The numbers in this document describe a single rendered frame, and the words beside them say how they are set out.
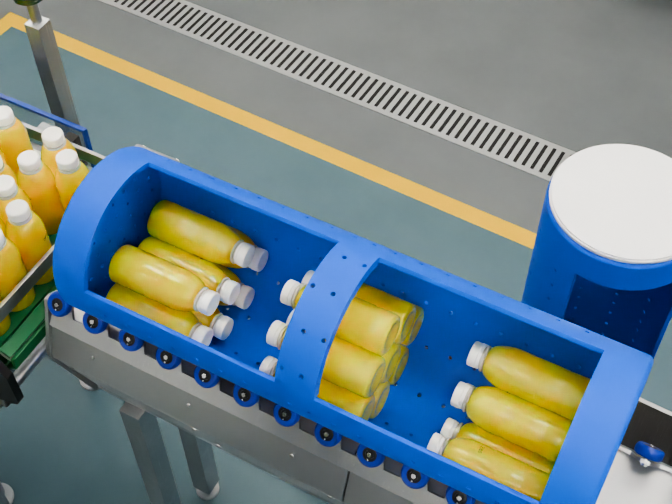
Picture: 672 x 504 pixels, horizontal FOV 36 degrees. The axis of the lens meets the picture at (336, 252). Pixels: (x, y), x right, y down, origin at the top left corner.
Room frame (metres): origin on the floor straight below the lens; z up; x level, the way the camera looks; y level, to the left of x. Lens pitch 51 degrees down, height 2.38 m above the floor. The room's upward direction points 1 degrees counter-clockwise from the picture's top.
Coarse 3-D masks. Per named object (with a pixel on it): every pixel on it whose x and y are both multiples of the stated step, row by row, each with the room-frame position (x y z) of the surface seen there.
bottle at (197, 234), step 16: (160, 208) 1.10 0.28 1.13; (176, 208) 1.10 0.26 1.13; (160, 224) 1.08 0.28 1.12; (176, 224) 1.07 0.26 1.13; (192, 224) 1.07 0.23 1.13; (208, 224) 1.07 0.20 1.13; (224, 224) 1.07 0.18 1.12; (176, 240) 1.05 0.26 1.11; (192, 240) 1.04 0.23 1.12; (208, 240) 1.04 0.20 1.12; (224, 240) 1.04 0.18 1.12; (240, 240) 1.04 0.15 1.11; (208, 256) 1.02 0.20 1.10; (224, 256) 1.02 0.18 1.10
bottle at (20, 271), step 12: (0, 252) 1.08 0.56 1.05; (12, 252) 1.09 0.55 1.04; (0, 264) 1.07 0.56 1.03; (12, 264) 1.07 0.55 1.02; (24, 264) 1.10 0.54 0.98; (0, 276) 1.06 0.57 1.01; (12, 276) 1.07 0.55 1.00; (0, 288) 1.06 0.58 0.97; (12, 288) 1.06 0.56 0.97; (24, 300) 1.07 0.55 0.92
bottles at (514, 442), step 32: (160, 256) 1.04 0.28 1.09; (192, 256) 1.04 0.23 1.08; (256, 256) 1.05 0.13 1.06; (128, 288) 0.99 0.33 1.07; (224, 288) 0.98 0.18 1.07; (160, 320) 0.93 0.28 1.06; (192, 320) 0.93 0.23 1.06; (224, 320) 0.96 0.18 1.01; (288, 320) 0.92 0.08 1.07; (416, 320) 0.92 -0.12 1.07; (320, 384) 0.80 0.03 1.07; (384, 384) 0.83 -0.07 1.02; (480, 416) 0.74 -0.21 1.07; (512, 416) 0.73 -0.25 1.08; (544, 416) 0.73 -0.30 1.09; (448, 448) 0.70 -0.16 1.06; (480, 448) 0.69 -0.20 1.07; (512, 448) 0.71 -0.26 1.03; (544, 448) 0.69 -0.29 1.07; (512, 480) 0.64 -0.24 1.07; (544, 480) 0.64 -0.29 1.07
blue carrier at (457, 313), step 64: (128, 192) 1.14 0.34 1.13; (192, 192) 1.18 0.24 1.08; (64, 256) 0.98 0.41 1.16; (320, 256) 1.05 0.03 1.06; (384, 256) 0.93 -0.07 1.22; (128, 320) 0.90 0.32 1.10; (256, 320) 1.00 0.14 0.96; (320, 320) 0.82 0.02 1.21; (448, 320) 0.93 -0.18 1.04; (512, 320) 0.89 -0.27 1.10; (256, 384) 0.79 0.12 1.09; (448, 384) 0.86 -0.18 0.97; (640, 384) 0.70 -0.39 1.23; (384, 448) 0.69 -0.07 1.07; (576, 448) 0.62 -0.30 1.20
